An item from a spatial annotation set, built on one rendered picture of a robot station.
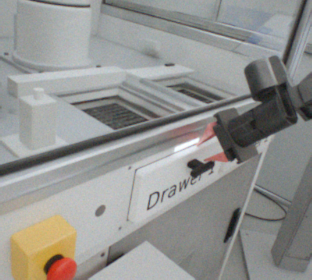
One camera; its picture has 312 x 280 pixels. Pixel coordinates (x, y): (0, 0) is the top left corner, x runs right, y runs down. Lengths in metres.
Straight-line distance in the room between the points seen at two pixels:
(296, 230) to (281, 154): 0.73
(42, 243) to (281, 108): 0.40
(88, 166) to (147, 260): 0.25
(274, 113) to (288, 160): 1.76
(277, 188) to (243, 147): 1.80
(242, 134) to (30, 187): 0.36
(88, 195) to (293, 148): 1.89
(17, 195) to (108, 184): 0.16
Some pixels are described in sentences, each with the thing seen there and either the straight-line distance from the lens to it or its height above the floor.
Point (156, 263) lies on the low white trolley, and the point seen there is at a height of 0.76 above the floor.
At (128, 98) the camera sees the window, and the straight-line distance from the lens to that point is 0.50.
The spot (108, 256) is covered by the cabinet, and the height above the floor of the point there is 0.73.
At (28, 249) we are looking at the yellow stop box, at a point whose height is 0.91.
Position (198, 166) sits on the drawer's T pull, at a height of 0.91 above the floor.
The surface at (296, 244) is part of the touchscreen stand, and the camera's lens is 1.79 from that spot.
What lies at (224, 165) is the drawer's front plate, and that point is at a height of 0.84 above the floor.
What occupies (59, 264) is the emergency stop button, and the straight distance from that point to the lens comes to 0.44.
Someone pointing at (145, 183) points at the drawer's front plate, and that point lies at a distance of 0.57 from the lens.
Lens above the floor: 1.22
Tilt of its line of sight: 24 degrees down
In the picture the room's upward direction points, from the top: 11 degrees clockwise
